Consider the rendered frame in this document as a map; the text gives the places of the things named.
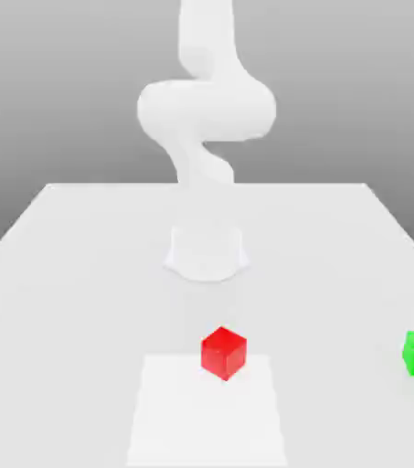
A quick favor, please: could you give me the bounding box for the small red cube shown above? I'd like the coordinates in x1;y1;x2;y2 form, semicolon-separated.
200;325;248;382

